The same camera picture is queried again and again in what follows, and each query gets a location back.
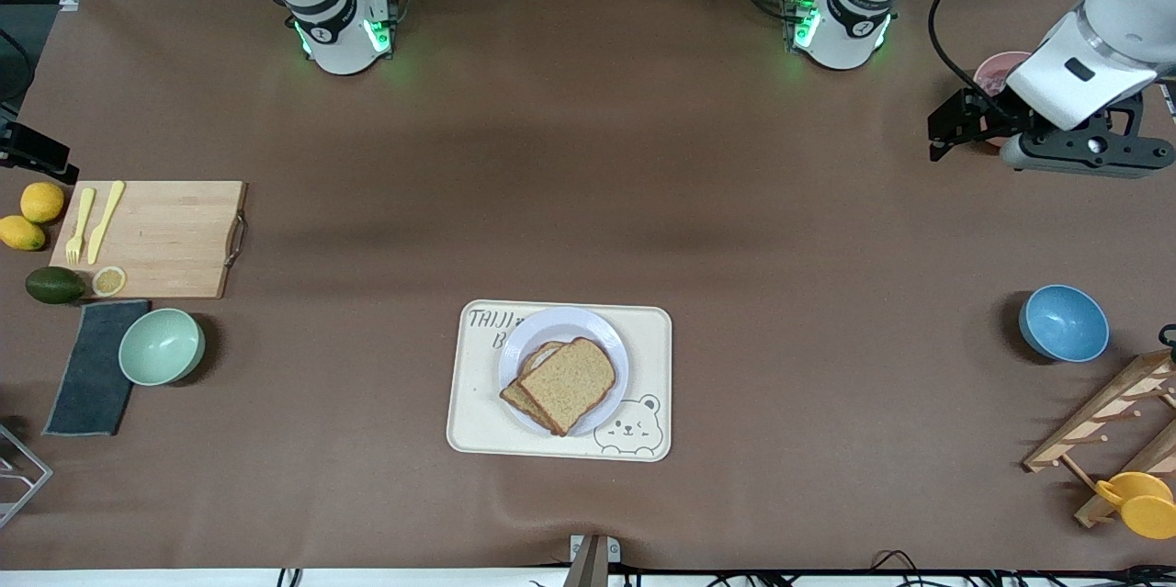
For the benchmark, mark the lavender round plate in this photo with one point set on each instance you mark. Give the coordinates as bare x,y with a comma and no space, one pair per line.
570,325

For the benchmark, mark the brown bread slice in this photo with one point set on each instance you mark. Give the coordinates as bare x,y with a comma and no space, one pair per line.
525,399
570,385

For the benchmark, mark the yellow lemon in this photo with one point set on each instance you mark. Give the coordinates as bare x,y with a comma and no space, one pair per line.
20,233
42,201

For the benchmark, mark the pink bowl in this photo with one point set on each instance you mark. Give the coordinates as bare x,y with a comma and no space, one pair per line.
994,71

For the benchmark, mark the yellow plastic fork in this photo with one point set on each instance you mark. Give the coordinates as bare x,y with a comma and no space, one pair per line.
79,224

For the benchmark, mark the yellow plastic knife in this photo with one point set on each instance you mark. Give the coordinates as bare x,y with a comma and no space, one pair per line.
106,220

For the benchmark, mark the green avocado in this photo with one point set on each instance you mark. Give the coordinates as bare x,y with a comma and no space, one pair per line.
55,285

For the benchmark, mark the lemon slice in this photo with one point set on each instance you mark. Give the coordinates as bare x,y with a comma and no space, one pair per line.
108,281

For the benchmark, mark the wooden cutting board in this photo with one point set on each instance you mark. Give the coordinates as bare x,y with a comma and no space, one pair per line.
165,238

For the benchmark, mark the mint green bowl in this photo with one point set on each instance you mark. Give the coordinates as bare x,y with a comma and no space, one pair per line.
161,348

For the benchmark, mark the blue bowl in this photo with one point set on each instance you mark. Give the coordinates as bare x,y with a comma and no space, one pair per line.
1064,323

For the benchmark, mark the dark grey cloth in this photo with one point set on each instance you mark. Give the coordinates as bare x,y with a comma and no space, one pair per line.
87,385

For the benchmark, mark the wooden peg rack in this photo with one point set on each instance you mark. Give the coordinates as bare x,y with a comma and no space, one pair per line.
1102,417

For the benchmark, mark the yellow cup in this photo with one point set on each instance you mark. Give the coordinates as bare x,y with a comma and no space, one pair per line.
1144,506

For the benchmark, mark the cream bear print tray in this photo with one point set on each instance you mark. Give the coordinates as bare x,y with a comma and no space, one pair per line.
478,431

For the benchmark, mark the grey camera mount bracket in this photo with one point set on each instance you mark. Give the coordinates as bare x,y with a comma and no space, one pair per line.
590,559

